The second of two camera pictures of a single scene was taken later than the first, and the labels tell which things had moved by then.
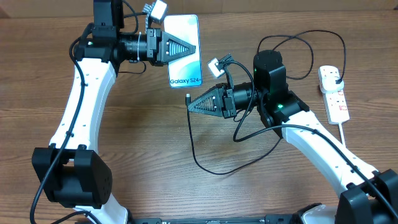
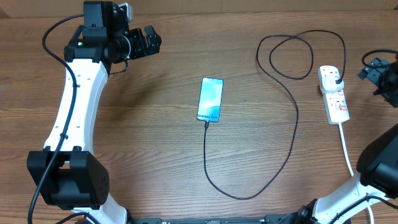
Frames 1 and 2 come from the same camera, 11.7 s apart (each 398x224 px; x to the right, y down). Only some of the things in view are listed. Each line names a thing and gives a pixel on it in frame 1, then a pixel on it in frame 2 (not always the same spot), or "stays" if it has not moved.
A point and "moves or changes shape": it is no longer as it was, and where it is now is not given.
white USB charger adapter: x=329 y=85 stays
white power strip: x=336 y=103 stays
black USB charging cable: x=188 y=100 to x=291 y=94
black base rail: x=268 y=219 stays
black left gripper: x=155 y=35 to x=141 y=48
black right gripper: x=228 y=109 to x=372 y=70
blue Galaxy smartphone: x=185 y=71 moves or changes shape
